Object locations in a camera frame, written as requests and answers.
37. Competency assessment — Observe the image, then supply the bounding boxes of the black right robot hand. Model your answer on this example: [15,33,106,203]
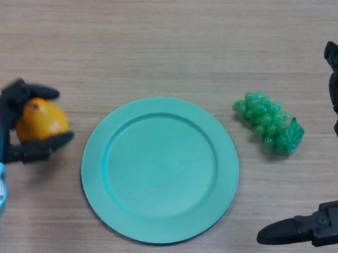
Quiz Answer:
[256,36,338,251]

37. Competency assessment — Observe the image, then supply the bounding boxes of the green round plate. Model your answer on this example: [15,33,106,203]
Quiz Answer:
[75,90,245,251]

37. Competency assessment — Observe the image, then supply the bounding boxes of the green grape bunch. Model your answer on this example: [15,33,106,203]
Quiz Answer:
[229,88,308,158]

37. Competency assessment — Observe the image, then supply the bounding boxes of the yellow pear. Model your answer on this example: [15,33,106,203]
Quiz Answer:
[15,96,72,147]

